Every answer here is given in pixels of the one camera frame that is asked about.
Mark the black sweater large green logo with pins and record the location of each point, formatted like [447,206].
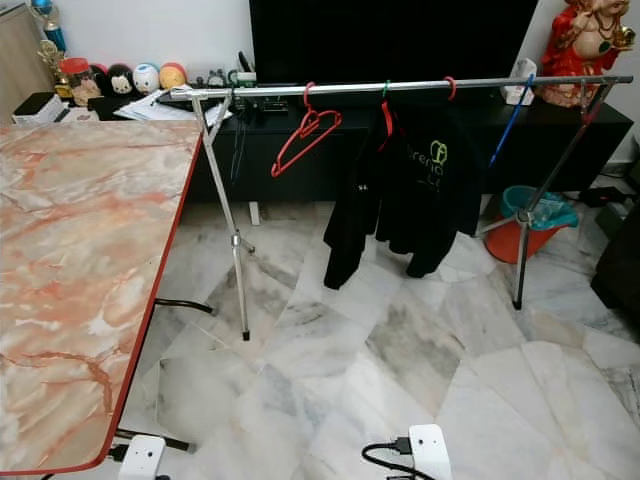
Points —
[435,200]

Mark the red hanger green hook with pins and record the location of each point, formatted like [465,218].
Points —
[387,118]

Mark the blue plastic hanger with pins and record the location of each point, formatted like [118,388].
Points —
[510,125]

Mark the marble pattern folding table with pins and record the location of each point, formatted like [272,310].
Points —
[80,250]

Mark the white cardboard box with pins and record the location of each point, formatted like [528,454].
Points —
[38,108]

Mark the light wooden cabinet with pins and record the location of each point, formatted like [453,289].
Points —
[22,65]

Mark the white paper sheets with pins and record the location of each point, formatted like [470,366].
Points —
[150,108]

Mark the gold blue trophy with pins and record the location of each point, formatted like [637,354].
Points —
[50,38]

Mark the white round plush toy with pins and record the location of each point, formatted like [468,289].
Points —
[146,79]

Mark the orange round plush toy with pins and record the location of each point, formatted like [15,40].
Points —
[173,76]

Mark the white green plug box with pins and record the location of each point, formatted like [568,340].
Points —
[241,78]

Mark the black television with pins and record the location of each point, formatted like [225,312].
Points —
[390,40]

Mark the silver metal clothes rack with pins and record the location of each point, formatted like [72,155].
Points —
[420,86]

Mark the orange plastic bucket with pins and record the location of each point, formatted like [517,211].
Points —
[505,245]

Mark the white tissue pack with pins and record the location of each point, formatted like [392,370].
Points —
[520,82]

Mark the teal plastic bin bag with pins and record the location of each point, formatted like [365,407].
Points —
[550,210]

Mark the red gold statue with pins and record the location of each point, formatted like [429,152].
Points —
[575,50]

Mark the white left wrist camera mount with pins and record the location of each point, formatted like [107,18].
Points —
[143,460]

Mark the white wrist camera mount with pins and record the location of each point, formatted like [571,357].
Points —
[430,455]
[143,460]

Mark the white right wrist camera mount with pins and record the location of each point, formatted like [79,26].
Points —
[430,455]

